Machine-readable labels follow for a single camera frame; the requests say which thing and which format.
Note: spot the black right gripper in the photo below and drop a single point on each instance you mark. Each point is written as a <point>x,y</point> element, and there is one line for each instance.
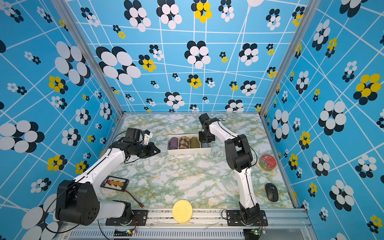
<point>202,139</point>

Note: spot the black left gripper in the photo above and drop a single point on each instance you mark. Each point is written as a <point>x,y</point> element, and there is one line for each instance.
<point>151,147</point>

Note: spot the grey blue striped sock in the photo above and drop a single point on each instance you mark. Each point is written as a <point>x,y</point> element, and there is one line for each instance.
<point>205,145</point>

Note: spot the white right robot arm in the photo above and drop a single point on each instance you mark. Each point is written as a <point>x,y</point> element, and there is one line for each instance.
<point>239,158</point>

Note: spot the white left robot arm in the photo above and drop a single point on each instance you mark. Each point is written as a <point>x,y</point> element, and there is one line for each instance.
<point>77,200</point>

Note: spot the olive green rolled sock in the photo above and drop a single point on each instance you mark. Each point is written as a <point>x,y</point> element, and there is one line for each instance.
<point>194,143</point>

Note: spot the white divided storage box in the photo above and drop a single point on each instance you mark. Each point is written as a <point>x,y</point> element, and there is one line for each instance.
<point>189,151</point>

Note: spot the brown argyle rolled sock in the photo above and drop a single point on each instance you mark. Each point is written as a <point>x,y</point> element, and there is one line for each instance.
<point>184,142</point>

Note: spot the purple rolled sock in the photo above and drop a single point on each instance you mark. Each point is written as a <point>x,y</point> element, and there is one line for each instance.
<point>173,143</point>

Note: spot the yellow round sponge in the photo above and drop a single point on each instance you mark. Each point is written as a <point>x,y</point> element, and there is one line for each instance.
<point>182,211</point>

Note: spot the black computer mouse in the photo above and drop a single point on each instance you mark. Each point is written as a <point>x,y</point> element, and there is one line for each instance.
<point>272,192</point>

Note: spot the green circuit board left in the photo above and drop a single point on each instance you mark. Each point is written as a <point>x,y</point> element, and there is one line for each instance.
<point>123,233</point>

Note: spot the green circuit board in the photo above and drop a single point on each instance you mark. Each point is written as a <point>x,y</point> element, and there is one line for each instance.
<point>251,234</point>
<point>123,233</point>

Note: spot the green circuit board right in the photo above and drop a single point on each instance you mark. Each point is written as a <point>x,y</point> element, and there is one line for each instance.
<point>251,234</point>

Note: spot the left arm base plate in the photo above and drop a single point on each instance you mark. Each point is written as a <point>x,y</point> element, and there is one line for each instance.
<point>136,218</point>

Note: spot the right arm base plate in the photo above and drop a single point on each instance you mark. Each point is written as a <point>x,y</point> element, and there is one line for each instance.
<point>236,218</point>

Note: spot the aluminium front rail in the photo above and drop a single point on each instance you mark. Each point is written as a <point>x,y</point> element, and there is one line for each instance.
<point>205,224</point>

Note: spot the aluminium corner post left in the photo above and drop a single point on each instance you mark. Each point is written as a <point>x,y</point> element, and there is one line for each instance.
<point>78,36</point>

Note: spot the aluminium corner post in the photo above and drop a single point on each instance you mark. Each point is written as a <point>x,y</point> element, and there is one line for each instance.
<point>78,36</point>
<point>296,40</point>

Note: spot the aluminium corner post right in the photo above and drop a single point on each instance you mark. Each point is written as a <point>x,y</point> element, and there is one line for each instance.
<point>296,40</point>

